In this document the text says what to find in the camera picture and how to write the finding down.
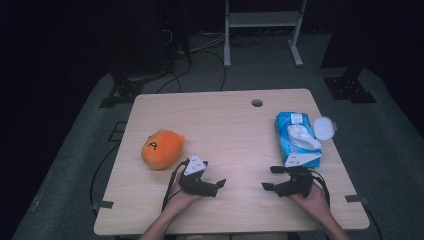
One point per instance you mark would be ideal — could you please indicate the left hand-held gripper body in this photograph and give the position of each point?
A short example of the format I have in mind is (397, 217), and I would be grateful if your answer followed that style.
(195, 186)

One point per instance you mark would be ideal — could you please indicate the orange plush toy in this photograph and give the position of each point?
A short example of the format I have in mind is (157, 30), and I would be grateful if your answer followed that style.
(163, 148)

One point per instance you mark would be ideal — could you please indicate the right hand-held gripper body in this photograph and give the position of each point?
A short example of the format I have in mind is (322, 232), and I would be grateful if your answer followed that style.
(296, 185)

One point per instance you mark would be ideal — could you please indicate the person's right hand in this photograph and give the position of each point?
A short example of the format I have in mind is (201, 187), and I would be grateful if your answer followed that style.
(311, 203)

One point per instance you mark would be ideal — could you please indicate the white wet wipe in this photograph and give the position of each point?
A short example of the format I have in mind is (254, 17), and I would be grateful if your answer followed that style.
(301, 136)

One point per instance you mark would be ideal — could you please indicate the white metal stand frame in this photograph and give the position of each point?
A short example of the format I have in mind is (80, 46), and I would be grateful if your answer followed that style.
(263, 19)

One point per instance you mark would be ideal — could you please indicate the black stand base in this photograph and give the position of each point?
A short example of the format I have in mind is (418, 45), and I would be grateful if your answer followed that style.
(350, 88)
(123, 93)

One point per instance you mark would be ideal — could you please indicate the blue wet wipe pack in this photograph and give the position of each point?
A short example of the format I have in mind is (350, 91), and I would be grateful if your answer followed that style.
(283, 143)

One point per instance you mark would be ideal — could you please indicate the grey tape strip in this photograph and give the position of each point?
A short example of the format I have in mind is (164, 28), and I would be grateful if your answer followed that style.
(104, 204)
(355, 198)

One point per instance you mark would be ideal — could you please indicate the person's left hand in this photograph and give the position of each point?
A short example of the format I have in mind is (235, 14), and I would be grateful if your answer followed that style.
(181, 201)

